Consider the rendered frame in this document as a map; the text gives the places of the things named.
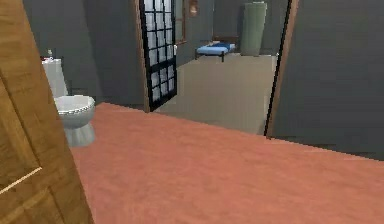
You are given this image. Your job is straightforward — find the white toilet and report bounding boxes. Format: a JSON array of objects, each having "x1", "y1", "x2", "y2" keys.
[{"x1": 41, "y1": 57, "x2": 97, "y2": 148}]

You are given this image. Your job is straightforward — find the small item on toilet tank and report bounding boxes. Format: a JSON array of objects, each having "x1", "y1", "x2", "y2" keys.
[{"x1": 40, "y1": 49, "x2": 56, "y2": 62}]

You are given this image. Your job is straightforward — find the blue bed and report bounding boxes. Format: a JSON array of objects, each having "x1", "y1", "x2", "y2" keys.
[{"x1": 194, "y1": 41, "x2": 237, "y2": 63}]

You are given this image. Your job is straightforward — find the black glass-paned door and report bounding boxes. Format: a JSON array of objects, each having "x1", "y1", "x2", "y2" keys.
[{"x1": 138, "y1": 0, "x2": 179, "y2": 113}]

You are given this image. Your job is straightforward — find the brown framed window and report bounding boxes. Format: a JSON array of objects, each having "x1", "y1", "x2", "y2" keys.
[{"x1": 173, "y1": 0, "x2": 188, "y2": 46}]

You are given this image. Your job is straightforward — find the green cylindrical cabinet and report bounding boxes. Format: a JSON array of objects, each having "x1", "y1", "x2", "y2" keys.
[{"x1": 240, "y1": 1, "x2": 268, "y2": 57}]

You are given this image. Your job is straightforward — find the brown wooden door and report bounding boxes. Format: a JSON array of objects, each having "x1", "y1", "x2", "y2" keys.
[{"x1": 0, "y1": 0, "x2": 95, "y2": 224}]

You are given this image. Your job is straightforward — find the brown framed wall picture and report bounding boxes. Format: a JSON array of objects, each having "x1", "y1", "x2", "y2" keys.
[{"x1": 188, "y1": 0, "x2": 199, "y2": 18}]

